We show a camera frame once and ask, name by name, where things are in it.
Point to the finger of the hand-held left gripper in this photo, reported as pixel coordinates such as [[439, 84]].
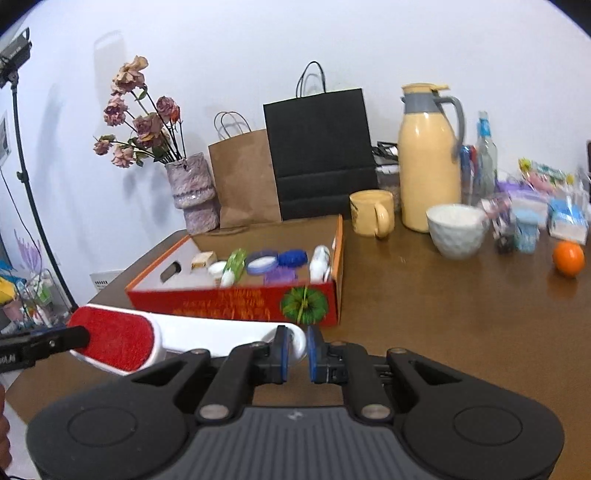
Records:
[[69, 339], [48, 330]]

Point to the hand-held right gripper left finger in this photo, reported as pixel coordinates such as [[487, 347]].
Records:
[[280, 353]]

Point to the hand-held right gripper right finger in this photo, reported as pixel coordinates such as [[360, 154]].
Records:
[[316, 353]]

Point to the white lint brush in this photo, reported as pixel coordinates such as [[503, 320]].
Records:
[[221, 334]]

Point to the purple gear-shaped lid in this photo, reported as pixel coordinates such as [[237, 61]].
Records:
[[279, 276]]

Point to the white spray bottle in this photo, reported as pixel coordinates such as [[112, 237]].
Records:
[[319, 273]]

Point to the red cardboard box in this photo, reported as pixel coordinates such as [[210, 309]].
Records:
[[207, 304]]

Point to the clear blue round lid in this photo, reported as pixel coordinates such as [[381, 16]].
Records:
[[262, 263]]

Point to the blue gear-shaped lid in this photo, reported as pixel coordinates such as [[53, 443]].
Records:
[[292, 257]]

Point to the white jar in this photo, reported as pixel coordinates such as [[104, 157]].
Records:
[[322, 254]]

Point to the green bottle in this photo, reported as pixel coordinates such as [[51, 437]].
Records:
[[236, 263]]

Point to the small white cap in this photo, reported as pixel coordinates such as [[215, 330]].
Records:
[[217, 268]]

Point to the cream cube bottle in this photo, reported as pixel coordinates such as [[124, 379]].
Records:
[[203, 261]]

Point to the person's left forearm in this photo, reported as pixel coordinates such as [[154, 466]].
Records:
[[3, 429]]

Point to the yellow plastic object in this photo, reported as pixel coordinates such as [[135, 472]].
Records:
[[4, 290]]

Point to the yellow mug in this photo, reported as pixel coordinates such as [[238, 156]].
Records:
[[367, 212]]

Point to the black light stand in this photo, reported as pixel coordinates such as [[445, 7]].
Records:
[[21, 175]]

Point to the brown paper bag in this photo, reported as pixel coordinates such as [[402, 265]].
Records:
[[244, 180]]

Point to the white bowl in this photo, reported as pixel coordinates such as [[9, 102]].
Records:
[[457, 235]]

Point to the pink textured vase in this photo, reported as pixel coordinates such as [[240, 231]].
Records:
[[191, 184]]

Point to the black paper bag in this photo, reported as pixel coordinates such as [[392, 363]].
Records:
[[318, 152]]

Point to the yellow thermos jug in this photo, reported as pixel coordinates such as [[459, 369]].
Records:
[[427, 175]]

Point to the small black object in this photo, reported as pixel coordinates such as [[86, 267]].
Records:
[[504, 244]]

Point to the pink spoon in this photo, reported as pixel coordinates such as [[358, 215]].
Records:
[[488, 214]]

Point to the dried pink roses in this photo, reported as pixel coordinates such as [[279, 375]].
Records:
[[147, 127]]

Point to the blue red drink can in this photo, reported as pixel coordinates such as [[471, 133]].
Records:
[[468, 166]]

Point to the small blue cup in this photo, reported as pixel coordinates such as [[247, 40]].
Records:
[[526, 233]]

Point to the clear bottle blue cap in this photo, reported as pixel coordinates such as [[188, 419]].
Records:
[[487, 161]]

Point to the purple box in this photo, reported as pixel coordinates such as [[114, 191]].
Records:
[[517, 189]]

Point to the orange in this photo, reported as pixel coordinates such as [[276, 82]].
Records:
[[569, 258]]

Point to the black studio light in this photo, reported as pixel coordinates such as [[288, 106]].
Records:
[[14, 55]]

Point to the blue white tissue pack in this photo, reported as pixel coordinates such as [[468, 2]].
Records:
[[565, 221]]

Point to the pink toy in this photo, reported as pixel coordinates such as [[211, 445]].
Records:
[[540, 180]]

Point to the purple flower wall sticker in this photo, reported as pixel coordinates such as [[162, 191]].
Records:
[[27, 251]]

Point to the framed wall picture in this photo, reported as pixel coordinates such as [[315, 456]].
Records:
[[4, 138]]

